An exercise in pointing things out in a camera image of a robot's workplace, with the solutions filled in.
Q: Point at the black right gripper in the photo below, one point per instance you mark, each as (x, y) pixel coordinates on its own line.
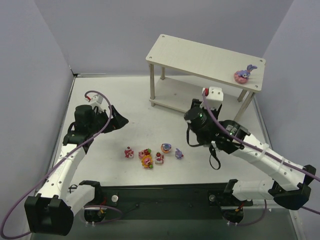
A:
(195, 103)

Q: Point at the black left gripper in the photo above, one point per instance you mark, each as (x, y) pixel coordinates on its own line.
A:
(107, 120)

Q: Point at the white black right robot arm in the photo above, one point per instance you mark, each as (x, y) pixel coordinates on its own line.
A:
(288, 183)

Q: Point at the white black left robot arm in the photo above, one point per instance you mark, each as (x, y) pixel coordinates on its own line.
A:
(52, 210)

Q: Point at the light wooden two-tier shelf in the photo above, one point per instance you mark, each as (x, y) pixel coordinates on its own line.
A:
(201, 61)

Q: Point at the pink bear strawberry toy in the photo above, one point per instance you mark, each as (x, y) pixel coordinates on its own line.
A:
(129, 153)

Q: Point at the small purple bunny toy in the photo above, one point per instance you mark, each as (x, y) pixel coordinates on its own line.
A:
(178, 154)

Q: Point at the pink strawberry cake toy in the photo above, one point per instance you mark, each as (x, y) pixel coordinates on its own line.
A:
(143, 153)

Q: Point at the pink bear yellow flower toy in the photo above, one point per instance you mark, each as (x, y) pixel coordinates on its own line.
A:
(147, 162)

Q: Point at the white strawberry cake slice toy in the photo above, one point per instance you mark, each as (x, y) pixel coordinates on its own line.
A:
(159, 158)

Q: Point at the purple bunny on pink donut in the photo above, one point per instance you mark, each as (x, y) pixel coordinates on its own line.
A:
(242, 76)

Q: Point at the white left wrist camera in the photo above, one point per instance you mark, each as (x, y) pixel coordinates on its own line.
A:
(95, 102)

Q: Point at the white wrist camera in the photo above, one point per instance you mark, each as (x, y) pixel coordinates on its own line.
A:
(214, 97)
(95, 102)

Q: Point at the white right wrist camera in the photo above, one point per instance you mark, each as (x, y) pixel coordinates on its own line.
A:
(214, 97)

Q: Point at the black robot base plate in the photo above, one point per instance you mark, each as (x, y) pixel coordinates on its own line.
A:
(200, 201)

